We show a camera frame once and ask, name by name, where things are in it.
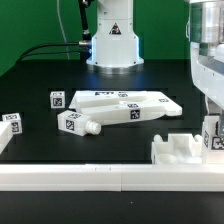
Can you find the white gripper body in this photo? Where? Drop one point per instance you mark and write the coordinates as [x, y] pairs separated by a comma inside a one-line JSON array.
[[208, 73]]

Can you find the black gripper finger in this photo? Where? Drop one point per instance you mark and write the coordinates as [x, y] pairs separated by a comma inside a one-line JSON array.
[[212, 108]]

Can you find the white chair seat plate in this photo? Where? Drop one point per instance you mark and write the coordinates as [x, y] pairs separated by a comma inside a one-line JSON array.
[[178, 149]]

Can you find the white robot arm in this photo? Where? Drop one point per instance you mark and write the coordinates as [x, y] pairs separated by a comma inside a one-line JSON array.
[[115, 46]]

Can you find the white chair back pieces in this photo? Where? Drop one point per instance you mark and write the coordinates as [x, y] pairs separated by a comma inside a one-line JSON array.
[[114, 107]]

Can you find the small white tagged cube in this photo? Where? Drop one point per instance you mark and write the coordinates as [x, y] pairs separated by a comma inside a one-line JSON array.
[[57, 99], [15, 120]]

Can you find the small white tagged cube left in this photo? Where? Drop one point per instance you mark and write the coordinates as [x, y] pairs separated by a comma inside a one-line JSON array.
[[15, 120]]

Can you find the white U-shaped fence wall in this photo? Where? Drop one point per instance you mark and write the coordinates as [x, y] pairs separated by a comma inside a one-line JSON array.
[[117, 160]]

